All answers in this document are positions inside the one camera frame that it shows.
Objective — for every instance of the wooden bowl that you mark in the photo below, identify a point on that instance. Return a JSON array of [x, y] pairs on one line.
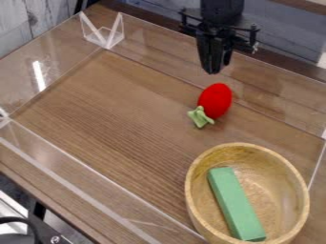
[[272, 184]]

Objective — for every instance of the red toy strawberry green stem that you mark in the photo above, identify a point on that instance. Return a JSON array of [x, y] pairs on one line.
[[214, 104]]

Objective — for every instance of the black metal stand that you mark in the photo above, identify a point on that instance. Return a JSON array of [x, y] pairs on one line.
[[48, 235]]

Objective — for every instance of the clear acrylic enclosure wall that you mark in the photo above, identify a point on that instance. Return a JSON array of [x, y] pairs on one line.
[[96, 139]]

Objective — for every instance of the green rectangular block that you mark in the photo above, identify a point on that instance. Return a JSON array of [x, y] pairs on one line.
[[236, 208]]

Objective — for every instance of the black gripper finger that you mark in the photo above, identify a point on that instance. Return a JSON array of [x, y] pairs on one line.
[[227, 47], [210, 51]]

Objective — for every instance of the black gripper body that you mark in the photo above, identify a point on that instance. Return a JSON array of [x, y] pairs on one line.
[[220, 15]]

